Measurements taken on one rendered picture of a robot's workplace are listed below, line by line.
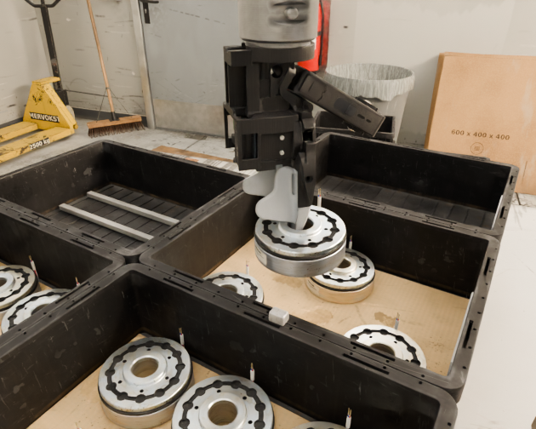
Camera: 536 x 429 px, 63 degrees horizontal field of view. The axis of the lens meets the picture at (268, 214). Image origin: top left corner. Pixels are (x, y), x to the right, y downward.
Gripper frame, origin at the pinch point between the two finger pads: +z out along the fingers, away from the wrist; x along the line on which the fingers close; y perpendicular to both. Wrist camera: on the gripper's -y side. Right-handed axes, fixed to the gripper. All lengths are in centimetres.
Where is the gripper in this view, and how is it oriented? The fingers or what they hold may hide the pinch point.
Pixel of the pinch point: (293, 220)
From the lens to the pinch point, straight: 52.6
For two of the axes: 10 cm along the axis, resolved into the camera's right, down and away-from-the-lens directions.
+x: 2.8, 4.7, -8.4
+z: 0.0, 8.7, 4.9
